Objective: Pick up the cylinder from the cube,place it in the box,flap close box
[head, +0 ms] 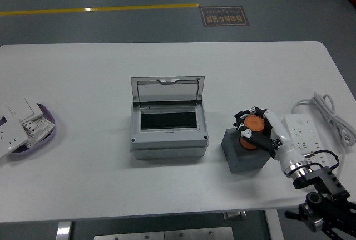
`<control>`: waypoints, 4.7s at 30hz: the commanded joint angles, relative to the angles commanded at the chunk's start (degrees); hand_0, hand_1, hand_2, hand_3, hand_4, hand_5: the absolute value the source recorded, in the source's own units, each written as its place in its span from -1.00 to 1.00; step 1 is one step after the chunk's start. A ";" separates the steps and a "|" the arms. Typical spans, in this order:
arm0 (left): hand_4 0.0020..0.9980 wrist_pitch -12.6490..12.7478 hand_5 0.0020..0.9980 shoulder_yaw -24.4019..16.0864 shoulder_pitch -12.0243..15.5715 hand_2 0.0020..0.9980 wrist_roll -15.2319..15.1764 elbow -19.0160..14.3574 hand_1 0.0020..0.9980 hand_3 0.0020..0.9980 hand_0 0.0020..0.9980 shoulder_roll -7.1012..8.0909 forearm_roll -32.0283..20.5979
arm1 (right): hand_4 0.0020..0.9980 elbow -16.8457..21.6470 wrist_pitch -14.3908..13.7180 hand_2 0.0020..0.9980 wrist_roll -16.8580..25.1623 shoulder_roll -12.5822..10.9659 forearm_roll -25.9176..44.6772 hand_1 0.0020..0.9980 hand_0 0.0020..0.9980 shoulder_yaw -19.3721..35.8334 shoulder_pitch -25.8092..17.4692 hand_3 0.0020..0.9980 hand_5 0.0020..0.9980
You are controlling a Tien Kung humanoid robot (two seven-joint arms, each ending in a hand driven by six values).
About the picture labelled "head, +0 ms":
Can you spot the orange cylinder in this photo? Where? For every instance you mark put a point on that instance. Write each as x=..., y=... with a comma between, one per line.
x=254, y=124

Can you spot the yellow floor line tape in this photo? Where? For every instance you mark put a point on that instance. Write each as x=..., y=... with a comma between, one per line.
x=83, y=9

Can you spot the white terminal block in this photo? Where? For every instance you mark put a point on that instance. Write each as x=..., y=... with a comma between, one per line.
x=30, y=127

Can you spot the brown floor sign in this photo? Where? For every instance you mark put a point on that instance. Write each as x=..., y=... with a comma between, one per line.
x=224, y=15

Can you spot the white table leg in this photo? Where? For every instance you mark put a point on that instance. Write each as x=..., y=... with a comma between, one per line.
x=274, y=226
x=64, y=231

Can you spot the white power strip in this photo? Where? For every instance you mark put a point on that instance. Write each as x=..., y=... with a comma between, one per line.
x=300, y=128

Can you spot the grey cube with round hole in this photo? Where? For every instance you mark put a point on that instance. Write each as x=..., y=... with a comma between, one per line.
x=244, y=162

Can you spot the purple tray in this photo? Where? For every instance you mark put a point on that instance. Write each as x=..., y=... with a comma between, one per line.
x=47, y=139

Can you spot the grey metal table bracket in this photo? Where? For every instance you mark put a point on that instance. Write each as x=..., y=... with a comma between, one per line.
x=235, y=215

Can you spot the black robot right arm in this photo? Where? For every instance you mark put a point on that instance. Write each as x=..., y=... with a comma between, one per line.
x=325, y=195

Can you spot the white wall switch panel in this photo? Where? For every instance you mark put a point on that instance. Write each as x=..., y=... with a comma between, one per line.
x=22, y=107

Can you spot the white perforated panel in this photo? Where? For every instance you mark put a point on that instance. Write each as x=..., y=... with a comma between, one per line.
x=44, y=126

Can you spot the grey enclosure box clear flap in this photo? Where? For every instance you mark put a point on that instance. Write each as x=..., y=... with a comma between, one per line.
x=169, y=142

